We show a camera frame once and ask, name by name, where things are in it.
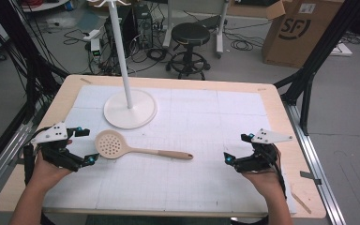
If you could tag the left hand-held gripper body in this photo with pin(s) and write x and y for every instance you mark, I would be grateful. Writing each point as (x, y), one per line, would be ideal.
(54, 134)

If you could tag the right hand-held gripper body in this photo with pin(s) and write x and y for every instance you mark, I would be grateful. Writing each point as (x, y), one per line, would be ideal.
(262, 156)

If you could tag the beige slotted skimmer spoon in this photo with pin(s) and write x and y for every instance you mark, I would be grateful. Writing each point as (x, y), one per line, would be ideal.
(112, 145)

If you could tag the person's right hand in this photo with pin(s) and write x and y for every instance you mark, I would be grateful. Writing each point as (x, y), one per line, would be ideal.
(265, 181)

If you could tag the person's left hand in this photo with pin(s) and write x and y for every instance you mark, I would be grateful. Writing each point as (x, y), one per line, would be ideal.
(48, 175)

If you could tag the grey tape piece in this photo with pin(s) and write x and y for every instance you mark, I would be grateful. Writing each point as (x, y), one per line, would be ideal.
(309, 176)

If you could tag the white hook stand round base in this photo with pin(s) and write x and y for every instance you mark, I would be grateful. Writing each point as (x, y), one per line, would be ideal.
(129, 109)

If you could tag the white gridded table mat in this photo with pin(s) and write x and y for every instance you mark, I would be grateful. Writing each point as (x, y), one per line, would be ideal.
(184, 125)

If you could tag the thin wooden stick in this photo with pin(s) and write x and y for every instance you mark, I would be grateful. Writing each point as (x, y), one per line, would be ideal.
(301, 203)

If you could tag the small device green display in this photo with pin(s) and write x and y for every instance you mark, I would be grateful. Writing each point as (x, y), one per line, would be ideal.
(95, 50)

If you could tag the person's dark clothing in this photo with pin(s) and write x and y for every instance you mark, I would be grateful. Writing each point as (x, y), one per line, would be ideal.
(156, 220)

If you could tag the white power strip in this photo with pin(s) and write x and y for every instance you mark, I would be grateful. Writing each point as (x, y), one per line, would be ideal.
(91, 35)

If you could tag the brown cardboard box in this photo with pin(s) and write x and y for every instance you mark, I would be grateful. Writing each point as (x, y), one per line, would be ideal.
(296, 34)

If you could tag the black round stool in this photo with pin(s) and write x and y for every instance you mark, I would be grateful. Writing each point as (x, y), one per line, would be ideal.
(190, 33)

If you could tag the black computer tower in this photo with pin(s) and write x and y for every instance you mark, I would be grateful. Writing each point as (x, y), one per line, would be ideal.
(143, 25)

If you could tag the flat white floor board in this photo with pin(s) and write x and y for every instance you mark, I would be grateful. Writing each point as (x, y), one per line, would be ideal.
(342, 50)

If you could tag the aluminium rail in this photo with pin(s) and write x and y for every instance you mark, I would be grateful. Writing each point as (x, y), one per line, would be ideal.
(318, 162)
(3, 156)

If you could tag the black metal frame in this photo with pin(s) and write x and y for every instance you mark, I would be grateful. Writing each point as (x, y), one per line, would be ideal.
(31, 62)
(318, 53)

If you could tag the white rolling stand frame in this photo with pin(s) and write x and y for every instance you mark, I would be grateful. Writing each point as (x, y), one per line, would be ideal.
(221, 31)

